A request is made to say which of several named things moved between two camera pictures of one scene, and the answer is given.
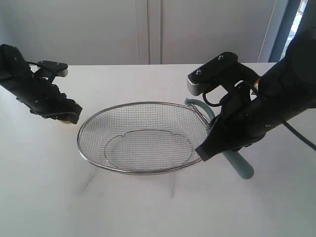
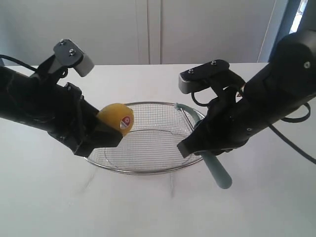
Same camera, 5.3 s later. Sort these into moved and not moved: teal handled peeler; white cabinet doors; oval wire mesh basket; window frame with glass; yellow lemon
Moved: teal handled peeler; yellow lemon
Not moved: window frame with glass; oval wire mesh basket; white cabinet doors
